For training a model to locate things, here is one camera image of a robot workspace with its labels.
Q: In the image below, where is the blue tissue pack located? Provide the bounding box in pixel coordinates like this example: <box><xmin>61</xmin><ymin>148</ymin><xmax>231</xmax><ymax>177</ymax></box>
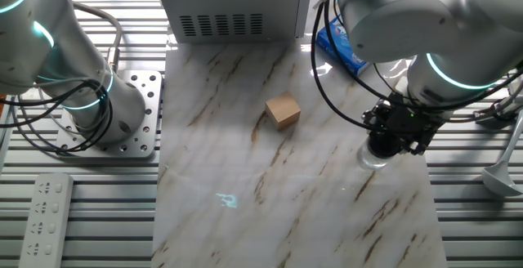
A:
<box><xmin>315</xmin><ymin>14</ymin><xmax>371</xmax><ymax>76</ymax></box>

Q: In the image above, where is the white power strip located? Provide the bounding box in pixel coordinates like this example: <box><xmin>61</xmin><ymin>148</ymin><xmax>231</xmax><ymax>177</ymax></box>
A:
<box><xmin>18</xmin><ymin>172</ymin><xmax>75</xmax><ymax>268</ymax></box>

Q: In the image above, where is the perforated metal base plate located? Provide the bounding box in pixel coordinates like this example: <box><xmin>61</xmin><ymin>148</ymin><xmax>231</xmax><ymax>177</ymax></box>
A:
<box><xmin>55</xmin><ymin>69</ymin><xmax>163</xmax><ymax>159</ymax></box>

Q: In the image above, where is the wooden block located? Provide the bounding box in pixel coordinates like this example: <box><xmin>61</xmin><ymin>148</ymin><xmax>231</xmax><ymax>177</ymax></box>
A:
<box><xmin>264</xmin><ymin>92</ymin><xmax>302</xmax><ymax>132</ymax></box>

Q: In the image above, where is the metal clamp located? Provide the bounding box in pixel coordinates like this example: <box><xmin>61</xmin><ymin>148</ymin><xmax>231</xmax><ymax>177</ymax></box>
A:
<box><xmin>473</xmin><ymin>94</ymin><xmax>523</xmax><ymax>124</ymax></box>

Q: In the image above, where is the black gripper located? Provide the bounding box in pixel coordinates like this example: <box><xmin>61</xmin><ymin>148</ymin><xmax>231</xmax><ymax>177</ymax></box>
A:
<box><xmin>361</xmin><ymin>94</ymin><xmax>440</xmax><ymax>156</ymax></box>

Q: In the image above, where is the black base cable bundle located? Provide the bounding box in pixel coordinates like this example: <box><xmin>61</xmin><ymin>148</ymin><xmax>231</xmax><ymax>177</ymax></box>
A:
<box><xmin>0</xmin><ymin>78</ymin><xmax>114</xmax><ymax>154</ymax></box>

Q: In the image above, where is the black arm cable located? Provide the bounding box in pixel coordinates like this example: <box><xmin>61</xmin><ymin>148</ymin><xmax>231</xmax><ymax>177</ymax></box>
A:
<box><xmin>310</xmin><ymin>0</ymin><xmax>523</xmax><ymax>130</ymax></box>

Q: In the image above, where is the clear glass jar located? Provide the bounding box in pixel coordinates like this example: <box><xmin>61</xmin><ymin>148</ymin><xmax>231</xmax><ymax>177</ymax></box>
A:
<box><xmin>356</xmin><ymin>141</ymin><xmax>396</xmax><ymax>171</ymax></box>

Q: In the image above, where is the grey base cable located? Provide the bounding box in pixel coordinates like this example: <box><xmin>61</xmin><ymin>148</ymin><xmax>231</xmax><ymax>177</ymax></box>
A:
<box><xmin>73</xmin><ymin>2</ymin><xmax>124</xmax><ymax>75</ymax></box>

